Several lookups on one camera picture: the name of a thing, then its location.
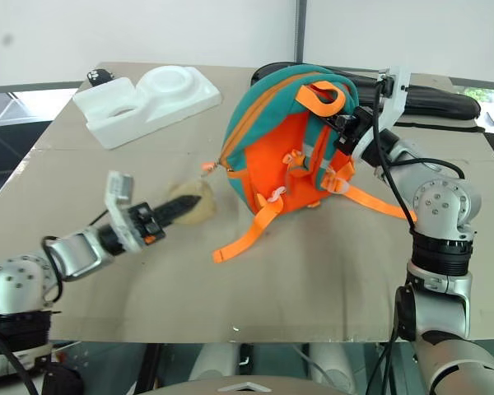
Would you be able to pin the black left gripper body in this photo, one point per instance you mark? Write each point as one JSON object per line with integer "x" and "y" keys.
{"x": 147, "y": 222}

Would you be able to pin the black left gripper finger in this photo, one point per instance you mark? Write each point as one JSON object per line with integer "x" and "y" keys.
{"x": 180, "y": 202}
{"x": 177, "y": 212}

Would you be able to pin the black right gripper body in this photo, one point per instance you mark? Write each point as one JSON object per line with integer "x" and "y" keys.
{"x": 354, "y": 127}

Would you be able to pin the orange and teal backpack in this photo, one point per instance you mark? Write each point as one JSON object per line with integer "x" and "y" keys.
{"x": 271, "y": 148}

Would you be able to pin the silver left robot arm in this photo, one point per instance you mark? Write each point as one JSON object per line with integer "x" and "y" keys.
{"x": 22, "y": 284}

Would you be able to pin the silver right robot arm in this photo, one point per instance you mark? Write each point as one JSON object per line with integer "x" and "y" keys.
{"x": 440, "y": 205}

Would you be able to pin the white foam box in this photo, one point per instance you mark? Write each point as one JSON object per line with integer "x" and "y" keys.
{"x": 148, "y": 103}

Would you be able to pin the beige soft pouch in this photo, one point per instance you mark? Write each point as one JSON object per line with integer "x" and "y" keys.
{"x": 201, "y": 205}

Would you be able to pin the brown cardboard table cover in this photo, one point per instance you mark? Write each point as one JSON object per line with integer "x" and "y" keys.
{"x": 148, "y": 280}

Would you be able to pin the grey vertical pole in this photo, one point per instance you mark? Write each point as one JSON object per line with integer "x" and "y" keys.
{"x": 299, "y": 29}

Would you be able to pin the black paw print item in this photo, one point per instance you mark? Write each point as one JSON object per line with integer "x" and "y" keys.
{"x": 99, "y": 76}

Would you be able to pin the white rounded leg shell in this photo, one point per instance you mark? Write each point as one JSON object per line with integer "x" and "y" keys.
{"x": 331, "y": 364}
{"x": 214, "y": 362}

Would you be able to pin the black rounded object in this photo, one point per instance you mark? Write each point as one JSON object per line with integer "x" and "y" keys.
{"x": 61, "y": 380}

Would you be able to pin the grey rounded robot body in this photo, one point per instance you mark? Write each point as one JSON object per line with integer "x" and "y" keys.
{"x": 247, "y": 387}

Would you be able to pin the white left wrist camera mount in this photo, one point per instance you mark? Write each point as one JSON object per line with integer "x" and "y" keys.
{"x": 119, "y": 187}

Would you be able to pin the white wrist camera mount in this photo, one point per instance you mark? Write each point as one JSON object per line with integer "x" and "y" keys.
{"x": 119, "y": 187}
{"x": 395, "y": 96}

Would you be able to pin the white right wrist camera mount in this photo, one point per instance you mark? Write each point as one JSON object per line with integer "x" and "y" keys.
{"x": 395, "y": 96}

